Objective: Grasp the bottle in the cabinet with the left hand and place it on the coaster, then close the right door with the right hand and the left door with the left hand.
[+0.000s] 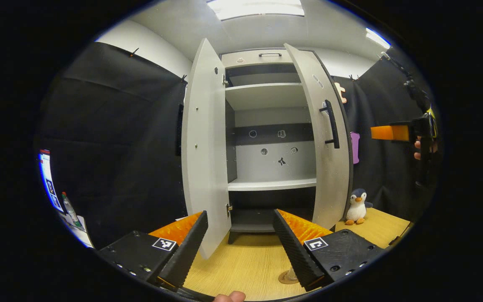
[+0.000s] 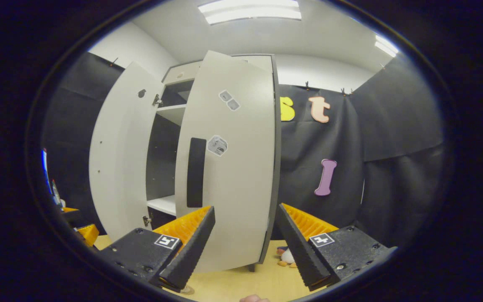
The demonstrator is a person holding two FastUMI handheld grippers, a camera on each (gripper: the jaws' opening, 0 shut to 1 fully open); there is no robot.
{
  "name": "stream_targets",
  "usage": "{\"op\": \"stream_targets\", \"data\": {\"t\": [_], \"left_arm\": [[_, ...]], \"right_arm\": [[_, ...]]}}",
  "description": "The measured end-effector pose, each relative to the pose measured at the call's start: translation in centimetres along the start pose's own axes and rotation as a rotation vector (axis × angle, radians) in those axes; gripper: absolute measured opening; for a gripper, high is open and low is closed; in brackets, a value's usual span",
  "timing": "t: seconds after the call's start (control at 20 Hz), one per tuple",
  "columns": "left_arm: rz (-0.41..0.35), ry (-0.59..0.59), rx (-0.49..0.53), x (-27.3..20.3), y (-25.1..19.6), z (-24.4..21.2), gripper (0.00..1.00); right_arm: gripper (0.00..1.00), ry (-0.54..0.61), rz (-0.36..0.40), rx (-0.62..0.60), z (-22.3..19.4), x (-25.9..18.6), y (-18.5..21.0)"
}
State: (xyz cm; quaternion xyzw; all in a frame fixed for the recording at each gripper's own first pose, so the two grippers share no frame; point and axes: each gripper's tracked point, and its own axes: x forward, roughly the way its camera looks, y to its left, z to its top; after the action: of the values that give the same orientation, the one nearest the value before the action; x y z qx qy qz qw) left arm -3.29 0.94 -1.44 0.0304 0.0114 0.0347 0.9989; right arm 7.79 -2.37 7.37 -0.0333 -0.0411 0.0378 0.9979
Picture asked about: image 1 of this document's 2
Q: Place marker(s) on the white cabinet door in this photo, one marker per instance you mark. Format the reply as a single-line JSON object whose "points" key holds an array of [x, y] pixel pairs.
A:
{"points": [[329, 188], [208, 159]]}

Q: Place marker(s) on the plastic bottle green cap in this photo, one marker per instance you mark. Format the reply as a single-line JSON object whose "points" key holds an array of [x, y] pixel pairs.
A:
{"points": [[70, 209]]}

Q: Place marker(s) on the penguin plush toy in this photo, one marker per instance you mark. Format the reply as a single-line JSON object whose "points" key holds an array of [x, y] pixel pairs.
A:
{"points": [[355, 209]]}

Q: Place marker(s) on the white grey cabinet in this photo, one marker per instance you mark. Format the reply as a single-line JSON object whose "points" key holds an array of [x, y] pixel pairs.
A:
{"points": [[266, 94]]}

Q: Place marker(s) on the round cork coaster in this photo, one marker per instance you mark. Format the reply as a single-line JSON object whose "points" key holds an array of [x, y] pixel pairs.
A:
{"points": [[284, 279]]}

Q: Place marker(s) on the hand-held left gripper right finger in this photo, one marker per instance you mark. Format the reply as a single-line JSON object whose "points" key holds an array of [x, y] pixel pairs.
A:
{"points": [[294, 251]]}

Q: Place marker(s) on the large ceiling light panel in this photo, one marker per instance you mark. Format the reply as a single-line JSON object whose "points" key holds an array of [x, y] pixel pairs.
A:
{"points": [[256, 8]]}

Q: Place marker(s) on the bright screen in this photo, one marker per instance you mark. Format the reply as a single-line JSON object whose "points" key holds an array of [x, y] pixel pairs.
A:
{"points": [[48, 180]]}

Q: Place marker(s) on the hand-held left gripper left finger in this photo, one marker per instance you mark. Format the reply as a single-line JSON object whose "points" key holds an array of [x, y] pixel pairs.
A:
{"points": [[187, 251]]}

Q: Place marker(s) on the small ceiling light panel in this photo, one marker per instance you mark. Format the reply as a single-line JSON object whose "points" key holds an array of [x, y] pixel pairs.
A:
{"points": [[377, 38]]}

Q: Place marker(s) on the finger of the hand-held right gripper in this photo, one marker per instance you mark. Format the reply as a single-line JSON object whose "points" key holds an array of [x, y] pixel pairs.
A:
{"points": [[388, 132]]}

